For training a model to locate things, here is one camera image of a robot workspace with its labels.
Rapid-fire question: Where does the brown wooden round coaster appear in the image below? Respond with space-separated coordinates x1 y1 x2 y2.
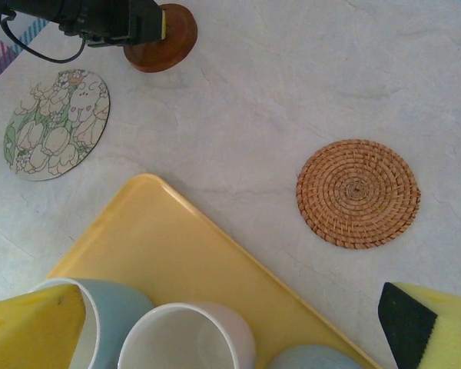
123 2 198 73

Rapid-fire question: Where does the yellow rectangular tray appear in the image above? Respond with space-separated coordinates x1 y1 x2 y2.
45 172 383 369

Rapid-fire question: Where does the woven rattan round coaster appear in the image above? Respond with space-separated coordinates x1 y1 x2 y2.
296 138 422 250

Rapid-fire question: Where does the tulip print round coaster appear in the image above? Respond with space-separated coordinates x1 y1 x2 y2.
2 68 111 182

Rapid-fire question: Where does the pale blue mug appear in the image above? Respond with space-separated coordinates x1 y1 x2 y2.
28 278 157 369

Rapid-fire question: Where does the white pink mug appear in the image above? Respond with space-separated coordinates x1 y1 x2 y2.
117 301 257 369

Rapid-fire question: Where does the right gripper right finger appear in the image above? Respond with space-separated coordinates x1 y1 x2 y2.
378 281 461 369

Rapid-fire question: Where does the thin black cable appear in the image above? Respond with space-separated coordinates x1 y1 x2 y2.
0 17 88 65

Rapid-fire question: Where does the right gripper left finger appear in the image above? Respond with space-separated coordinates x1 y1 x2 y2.
0 284 88 369

